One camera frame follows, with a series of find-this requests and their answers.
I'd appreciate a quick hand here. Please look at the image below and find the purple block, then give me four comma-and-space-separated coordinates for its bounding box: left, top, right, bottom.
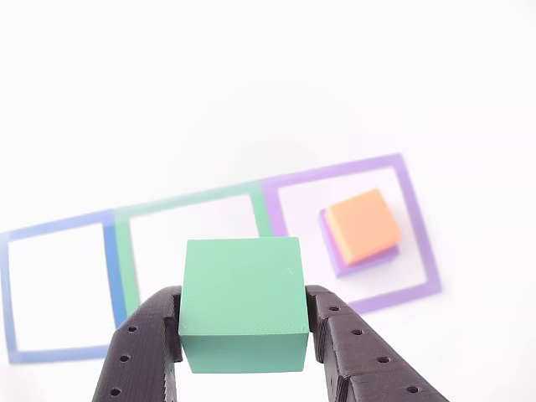
320, 208, 401, 278

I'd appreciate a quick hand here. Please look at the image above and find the green block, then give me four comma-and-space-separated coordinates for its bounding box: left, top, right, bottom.
177, 236, 311, 374

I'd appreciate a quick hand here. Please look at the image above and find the orange block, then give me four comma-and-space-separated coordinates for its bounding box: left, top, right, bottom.
325, 187, 404, 267

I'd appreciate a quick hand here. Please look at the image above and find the blue tape square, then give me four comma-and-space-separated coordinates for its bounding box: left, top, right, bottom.
0, 209, 129, 366

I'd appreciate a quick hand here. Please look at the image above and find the green tape square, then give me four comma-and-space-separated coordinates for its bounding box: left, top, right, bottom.
112, 180, 273, 319

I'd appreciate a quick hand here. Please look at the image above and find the purple tape square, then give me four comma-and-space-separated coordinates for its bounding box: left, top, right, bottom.
261, 152, 444, 316

